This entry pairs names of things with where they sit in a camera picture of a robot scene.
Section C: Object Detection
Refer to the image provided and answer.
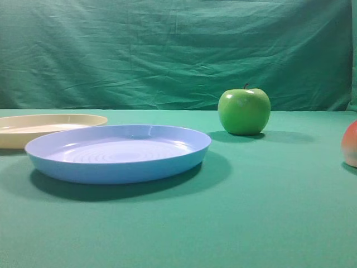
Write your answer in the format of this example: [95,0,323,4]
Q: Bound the round yellow bread bun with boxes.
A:
[341,121,357,167]

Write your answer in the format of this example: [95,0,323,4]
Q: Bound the blue plastic plate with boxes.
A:
[25,125,211,185]

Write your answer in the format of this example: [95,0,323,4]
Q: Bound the yellow plastic plate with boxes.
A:
[1,113,108,149]

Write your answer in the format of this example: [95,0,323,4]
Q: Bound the green apple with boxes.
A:
[218,83,271,136]

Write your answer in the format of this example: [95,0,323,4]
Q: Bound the green backdrop cloth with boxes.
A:
[1,1,356,111]

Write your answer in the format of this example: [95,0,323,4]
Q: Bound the green table cloth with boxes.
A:
[1,110,356,267]

